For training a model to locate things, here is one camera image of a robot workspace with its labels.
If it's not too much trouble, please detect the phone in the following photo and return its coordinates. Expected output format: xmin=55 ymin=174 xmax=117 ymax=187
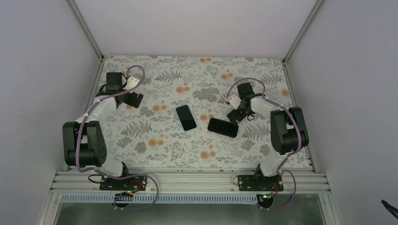
xmin=176 ymin=105 xmax=198 ymax=132
xmin=207 ymin=118 xmax=238 ymax=138

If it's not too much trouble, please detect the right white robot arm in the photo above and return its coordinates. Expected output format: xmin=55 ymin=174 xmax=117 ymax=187
xmin=225 ymin=79 xmax=309 ymax=191

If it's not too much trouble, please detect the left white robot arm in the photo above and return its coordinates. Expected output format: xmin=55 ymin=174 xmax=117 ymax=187
xmin=62 ymin=72 xmax=143 ymax=190

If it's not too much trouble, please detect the phone in light blue case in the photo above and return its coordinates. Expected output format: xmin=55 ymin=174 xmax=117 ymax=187
xmin=176 ymin=105 xmax=198 ymax=132

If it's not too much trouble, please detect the floral patterned table mat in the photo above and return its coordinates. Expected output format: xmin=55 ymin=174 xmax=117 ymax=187
xmin=99 ymin=55 xmax=292 ymax=168

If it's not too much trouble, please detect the black object at right edge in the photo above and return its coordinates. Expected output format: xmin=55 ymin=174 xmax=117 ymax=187
xmin=381 ymin=199 xmax=398 ymax=219

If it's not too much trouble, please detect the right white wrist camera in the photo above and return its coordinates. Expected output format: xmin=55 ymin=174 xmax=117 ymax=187
xmin=227 ymin=94 xmax=241 ymax=110

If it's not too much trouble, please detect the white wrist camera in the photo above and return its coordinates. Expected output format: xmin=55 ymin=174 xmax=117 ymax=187
xmin=124 ymin=76 xmax=140 ymax=90
xmin=227 ymin=94 xmax=241 ymax=110

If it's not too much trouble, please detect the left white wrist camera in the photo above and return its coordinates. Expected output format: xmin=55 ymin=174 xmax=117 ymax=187
xmin=124 ymin=76 xmax=140 ymax=90

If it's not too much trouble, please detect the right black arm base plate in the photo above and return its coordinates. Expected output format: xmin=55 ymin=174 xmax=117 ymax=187
xmin=237 ymin=175 xmax=284 ymax=192

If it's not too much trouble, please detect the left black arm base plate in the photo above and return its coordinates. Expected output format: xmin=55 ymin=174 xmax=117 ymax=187
xmin=99 ymin=176 xmax=147 ymax=191

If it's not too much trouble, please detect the aluminium front rail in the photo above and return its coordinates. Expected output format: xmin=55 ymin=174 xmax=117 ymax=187
xmin=50 ymin=170 xmax=331 ymax=194

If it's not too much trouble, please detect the light blue slotted cable duct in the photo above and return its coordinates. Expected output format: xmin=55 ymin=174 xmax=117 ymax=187
xmin=60 ymin=193 xmax=258 ymax=204

